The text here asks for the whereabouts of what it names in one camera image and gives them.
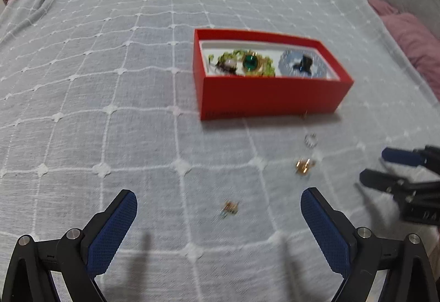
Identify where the light blue bead bracelet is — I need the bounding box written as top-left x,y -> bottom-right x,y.
277,48 -> 332,79

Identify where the small gold charm earring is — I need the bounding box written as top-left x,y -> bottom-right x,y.
220,201 -> 239,219

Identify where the green bead bracelet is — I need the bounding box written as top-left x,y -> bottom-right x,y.
207,49 -> 277,78

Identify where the pink stone ring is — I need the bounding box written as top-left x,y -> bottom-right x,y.
212,59 -> 240,76

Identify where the red jewelry box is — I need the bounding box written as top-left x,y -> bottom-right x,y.
192,29 -> 354,120

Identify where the black hair clip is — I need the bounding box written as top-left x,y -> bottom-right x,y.
293,55 -> 313,75

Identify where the pink blanket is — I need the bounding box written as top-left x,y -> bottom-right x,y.
367,0 -> 440,99

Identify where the grey checked bedspread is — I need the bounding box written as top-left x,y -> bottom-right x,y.
1,0 -> 439,301

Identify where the green gem gold ring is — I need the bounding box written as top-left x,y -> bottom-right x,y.
241,51 -> 263,74

